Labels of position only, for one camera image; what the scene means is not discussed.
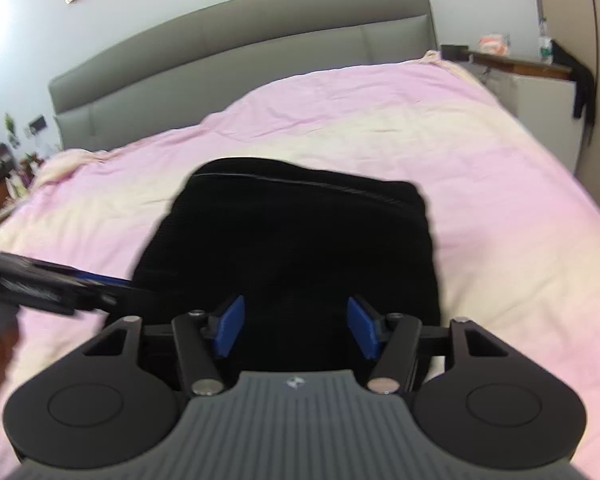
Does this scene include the green potted plant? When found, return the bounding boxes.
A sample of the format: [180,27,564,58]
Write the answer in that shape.
[3,112,22,149]

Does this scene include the beige wardrobe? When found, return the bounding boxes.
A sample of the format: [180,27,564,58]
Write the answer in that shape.
[530,0,600,241]

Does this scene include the pink tissue pack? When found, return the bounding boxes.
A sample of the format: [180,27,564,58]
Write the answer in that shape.
[477,33,512,57]

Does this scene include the small black box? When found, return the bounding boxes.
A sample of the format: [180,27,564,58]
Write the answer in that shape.
[440,44,472,64]

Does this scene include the green label bottle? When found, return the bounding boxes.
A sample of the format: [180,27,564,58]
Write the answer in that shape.
[537,19,554,65]

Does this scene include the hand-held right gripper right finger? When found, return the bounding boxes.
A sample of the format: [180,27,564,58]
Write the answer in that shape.
[346,295,512,395]

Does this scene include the pink floral bedsheet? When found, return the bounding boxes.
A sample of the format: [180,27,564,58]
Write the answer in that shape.
[0,50,600,480]

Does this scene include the black pants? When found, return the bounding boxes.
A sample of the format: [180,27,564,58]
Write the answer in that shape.
[131,157,442,377]

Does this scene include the black hanging cloth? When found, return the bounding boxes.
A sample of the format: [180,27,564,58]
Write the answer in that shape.
[550,39,597,147]

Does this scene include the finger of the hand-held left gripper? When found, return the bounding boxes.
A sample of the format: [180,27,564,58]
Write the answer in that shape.
[55,262,156,313]

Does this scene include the grey padded headboard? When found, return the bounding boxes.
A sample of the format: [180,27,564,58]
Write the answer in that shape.
[47,0,439,153]

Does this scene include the white bedside cabinet wooden top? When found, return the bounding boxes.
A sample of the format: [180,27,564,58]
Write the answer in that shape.
[467,50,581,177]

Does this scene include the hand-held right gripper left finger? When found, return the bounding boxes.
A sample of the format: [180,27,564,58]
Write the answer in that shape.
[82,294,246,395]

